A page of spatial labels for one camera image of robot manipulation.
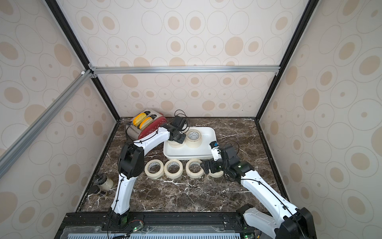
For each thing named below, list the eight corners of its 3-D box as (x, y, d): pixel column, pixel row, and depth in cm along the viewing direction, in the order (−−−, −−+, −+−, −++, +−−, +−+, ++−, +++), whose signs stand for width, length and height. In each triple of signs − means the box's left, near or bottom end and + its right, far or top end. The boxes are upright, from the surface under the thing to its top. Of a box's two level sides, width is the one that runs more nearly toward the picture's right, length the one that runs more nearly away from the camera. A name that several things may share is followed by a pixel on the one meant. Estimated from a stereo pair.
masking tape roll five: (144, 178, 90) (142, 176, 88) (147, 161, 98) (146, 159, 95) (162, 178, 90) (161, 176, 88) (165, 161, 98) (164, 159, 95)
